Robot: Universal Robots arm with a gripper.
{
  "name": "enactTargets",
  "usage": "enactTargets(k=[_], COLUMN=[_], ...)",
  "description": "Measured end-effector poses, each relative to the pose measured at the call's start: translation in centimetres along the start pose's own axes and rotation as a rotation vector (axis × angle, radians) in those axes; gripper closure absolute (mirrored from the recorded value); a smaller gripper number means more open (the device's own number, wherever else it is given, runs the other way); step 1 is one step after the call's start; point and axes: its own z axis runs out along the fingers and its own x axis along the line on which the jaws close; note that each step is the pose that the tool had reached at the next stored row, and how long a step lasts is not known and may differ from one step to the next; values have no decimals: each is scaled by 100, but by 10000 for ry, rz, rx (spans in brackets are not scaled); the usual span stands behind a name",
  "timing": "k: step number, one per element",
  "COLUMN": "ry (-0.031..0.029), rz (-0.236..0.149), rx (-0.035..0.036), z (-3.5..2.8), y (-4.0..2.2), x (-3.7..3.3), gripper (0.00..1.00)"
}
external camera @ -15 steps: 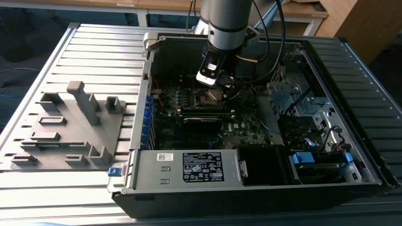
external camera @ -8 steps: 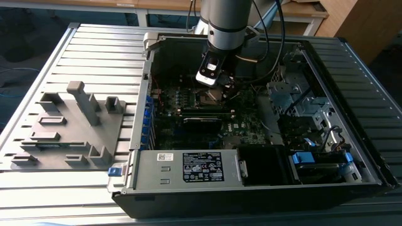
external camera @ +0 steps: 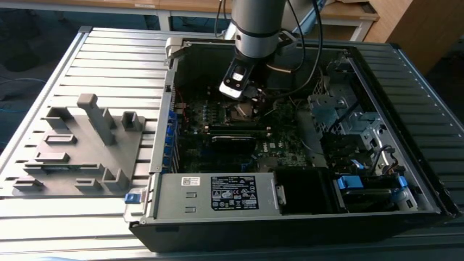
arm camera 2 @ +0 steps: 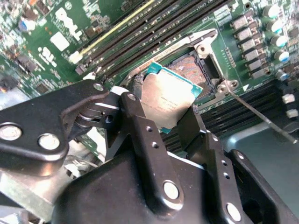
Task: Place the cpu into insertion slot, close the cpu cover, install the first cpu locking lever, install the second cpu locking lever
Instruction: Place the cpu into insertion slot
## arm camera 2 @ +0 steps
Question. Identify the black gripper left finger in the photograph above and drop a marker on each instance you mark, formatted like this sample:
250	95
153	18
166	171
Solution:
35	116

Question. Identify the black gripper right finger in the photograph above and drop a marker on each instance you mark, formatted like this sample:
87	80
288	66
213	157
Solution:
222	186

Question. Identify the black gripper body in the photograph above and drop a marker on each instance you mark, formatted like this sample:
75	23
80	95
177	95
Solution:
105	198

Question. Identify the thin metal locking lever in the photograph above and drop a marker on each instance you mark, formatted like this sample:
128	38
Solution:
257	111

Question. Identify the silver green CPU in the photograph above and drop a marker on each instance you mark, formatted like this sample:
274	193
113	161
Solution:
168	98

